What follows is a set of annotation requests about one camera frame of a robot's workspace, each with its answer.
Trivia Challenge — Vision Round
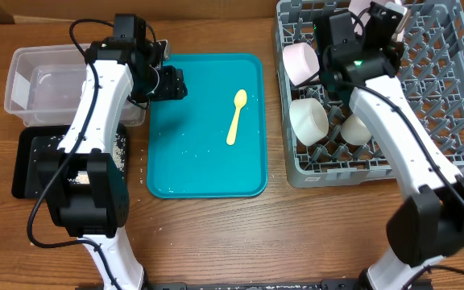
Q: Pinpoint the pink bowl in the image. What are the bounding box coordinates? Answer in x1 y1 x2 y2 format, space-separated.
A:
283 43 320 85

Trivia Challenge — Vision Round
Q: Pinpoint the yellow plastic spoon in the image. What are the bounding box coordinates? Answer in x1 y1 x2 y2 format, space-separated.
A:
226 89 247 146

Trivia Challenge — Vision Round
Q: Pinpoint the small white cup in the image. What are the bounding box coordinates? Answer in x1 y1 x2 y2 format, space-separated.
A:
340 114 371 146

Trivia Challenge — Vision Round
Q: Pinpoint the white bowl with rice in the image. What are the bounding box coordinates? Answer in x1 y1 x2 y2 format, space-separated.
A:
289 98 329 147

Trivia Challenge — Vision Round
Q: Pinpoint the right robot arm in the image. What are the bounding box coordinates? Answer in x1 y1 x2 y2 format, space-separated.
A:
313 2 464 289

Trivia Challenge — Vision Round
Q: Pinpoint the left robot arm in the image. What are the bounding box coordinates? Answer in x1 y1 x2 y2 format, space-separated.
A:
27 14 188 289

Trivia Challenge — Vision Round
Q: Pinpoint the teal plastic tray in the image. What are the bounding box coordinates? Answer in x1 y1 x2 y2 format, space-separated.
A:
147 53 268 199

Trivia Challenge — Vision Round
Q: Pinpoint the grey dish rack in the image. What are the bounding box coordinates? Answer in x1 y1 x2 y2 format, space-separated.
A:
277 1 464 188

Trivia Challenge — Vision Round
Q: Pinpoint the clear plastic bin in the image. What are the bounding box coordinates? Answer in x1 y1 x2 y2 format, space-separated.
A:
3 43 148 128

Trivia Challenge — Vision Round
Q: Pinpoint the spilled rice pile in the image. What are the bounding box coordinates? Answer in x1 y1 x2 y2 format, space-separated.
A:
68 134 128 184

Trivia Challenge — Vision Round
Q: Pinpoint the black tray bin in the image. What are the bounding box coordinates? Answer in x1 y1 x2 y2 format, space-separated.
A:
11 123 130 199

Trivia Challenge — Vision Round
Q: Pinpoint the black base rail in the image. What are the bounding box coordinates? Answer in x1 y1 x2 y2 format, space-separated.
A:
74 277 434 290

